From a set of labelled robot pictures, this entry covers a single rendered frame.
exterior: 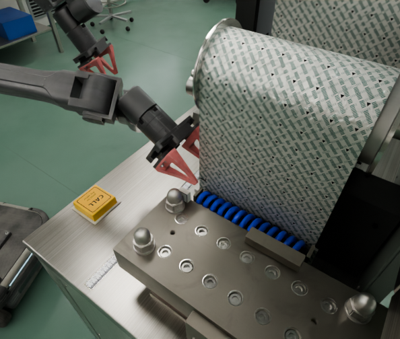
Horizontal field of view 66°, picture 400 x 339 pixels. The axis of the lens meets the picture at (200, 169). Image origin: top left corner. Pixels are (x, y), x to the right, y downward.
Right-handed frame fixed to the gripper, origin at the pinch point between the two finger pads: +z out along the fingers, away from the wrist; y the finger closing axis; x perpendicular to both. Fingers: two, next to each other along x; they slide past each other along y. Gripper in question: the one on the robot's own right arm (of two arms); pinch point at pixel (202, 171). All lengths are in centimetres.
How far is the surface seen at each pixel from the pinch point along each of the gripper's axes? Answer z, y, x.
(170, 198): -0.8, 8.2, -1.3
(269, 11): -15.5, -41.9, 8.9
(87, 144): -68, -66, -166
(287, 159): 6.8, 0.7, 17.3
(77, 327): 13, 24, -118
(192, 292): 11.2, 18.5, 1.9
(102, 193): -12.5, 7.2, -25.0
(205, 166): -0.3, 0.4, 2.1
